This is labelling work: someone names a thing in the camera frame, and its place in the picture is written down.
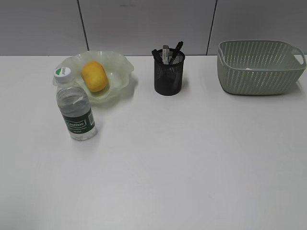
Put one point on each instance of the grey white eraser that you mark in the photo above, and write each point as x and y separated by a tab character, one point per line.
165	54

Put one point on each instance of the black marker pen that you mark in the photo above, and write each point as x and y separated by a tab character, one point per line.
179	46
173	57
157	56

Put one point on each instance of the yellow mango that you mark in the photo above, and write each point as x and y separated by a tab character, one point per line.
94	76

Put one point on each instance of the clear water bottle green label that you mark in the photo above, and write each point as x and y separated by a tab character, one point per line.
74	105

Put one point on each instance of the black mesh pen holder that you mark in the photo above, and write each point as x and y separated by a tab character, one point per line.
168	78

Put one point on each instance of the pale green wavy plate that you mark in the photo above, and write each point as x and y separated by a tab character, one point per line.
116	66

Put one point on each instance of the green woven plastic basket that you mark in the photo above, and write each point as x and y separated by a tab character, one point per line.
276	65

